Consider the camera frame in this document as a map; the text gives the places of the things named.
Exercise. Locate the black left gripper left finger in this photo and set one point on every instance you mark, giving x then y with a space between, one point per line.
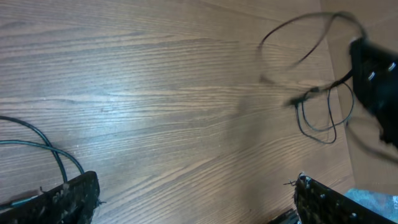
73 202

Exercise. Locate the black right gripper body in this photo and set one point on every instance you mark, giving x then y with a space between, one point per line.
375 84

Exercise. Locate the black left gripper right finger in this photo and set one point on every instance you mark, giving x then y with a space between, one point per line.
318 204

